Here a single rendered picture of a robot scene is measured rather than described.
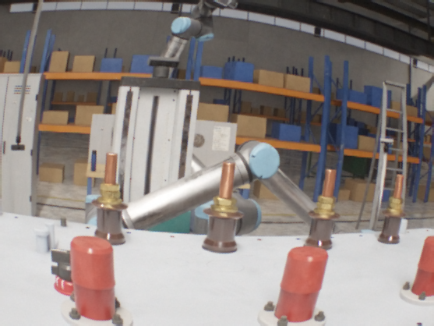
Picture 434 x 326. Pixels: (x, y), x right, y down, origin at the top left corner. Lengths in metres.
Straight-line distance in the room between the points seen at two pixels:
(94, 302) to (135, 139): 1.42
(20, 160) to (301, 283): 5.12
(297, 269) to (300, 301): 0.06
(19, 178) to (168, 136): 3.86
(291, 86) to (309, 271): 8.81
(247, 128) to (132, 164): 7.32
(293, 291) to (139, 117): 1.42
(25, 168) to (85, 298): 5.04
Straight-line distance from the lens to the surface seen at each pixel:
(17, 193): 5.76
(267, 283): 0.97
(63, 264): 0.79
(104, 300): 0.68
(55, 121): 8.83
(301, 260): 0.72
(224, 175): 1.14
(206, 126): 5.99
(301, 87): 9.56
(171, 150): 2.07
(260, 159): 1.70
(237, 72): 9.11
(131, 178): 2.05
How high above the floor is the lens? 1.70
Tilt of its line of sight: 7 degrees down
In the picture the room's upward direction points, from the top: 6 degrees clockwise
